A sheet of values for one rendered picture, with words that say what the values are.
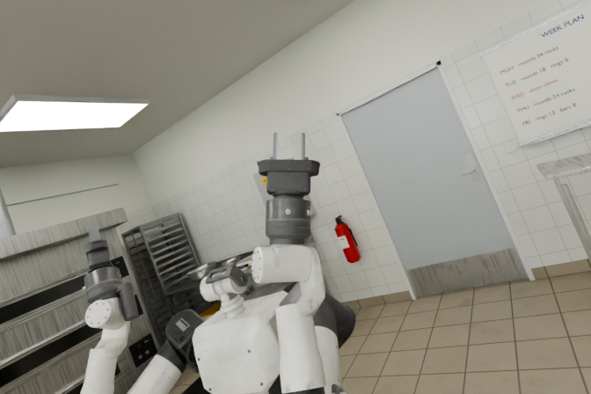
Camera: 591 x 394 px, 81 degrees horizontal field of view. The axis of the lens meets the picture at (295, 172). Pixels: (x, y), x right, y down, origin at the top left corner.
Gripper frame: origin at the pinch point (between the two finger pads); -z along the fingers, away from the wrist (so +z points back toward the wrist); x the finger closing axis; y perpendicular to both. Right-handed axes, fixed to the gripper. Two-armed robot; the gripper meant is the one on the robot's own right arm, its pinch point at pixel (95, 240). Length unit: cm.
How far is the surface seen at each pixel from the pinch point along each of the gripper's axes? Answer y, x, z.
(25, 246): 51, -219, -120
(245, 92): -182, -164, -231
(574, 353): -221, -47, 119
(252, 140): -182, -199, -184
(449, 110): -289, -43, -67
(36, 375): 60, -268, -28
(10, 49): 26, -71, -183
